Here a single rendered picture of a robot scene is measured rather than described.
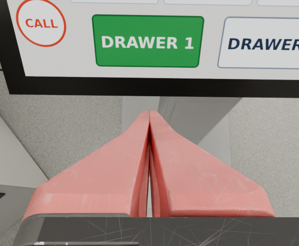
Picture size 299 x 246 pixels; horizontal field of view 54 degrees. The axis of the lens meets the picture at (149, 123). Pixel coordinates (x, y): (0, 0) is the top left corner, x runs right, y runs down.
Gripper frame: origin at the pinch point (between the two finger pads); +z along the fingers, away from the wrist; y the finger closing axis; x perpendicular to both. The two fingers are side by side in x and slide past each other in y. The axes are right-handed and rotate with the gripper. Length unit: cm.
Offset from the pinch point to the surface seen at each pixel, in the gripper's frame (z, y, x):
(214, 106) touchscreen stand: 47, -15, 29
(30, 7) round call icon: 15.2, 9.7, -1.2
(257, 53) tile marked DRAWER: 15.2, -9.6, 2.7
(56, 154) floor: 83, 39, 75
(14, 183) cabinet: 45, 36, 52
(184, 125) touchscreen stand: 59, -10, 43
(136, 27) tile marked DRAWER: 15.2, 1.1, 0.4
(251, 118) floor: 96, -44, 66
